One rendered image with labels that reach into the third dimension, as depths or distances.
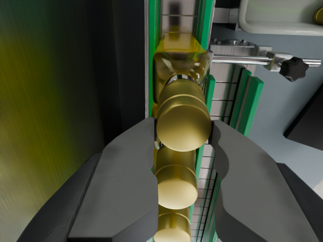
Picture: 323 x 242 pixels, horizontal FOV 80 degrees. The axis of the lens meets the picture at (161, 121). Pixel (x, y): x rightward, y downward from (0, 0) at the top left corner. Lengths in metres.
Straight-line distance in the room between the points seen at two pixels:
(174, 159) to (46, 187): 0.13
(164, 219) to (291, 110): 0.53
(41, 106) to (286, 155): 0.69
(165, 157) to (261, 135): 0.53
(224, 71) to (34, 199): 0.35
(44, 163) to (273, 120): 0.58
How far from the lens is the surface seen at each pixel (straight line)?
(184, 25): 0.38
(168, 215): 0.20
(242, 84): 0.40
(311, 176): 0.86
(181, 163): 0.16
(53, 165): 0.23
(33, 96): 0.19
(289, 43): 0.58
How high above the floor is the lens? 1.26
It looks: 60 degrees down
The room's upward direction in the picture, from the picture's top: 173 degrees counter-clockwise
